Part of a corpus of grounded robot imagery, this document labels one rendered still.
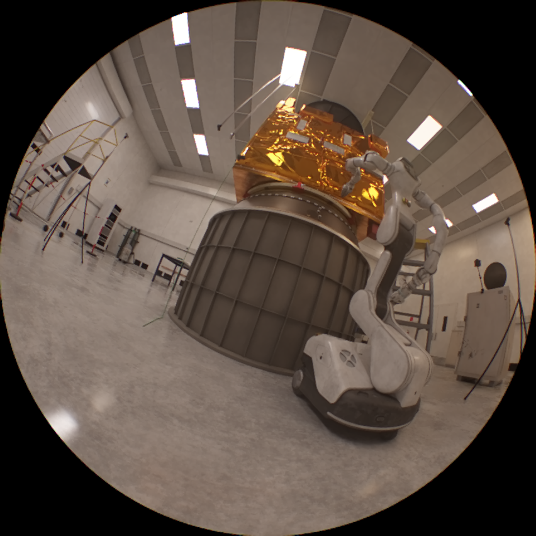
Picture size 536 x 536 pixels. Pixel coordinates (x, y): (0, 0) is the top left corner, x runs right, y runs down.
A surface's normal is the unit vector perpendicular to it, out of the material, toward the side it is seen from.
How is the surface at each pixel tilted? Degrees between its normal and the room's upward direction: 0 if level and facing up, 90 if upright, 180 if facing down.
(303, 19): 180
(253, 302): 90
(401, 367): 90
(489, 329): 90
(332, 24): 180
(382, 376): 90
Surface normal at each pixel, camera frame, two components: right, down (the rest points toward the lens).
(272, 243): -0.12, -0.28
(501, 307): -0.94, -0.34
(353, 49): -0.32, 0.92
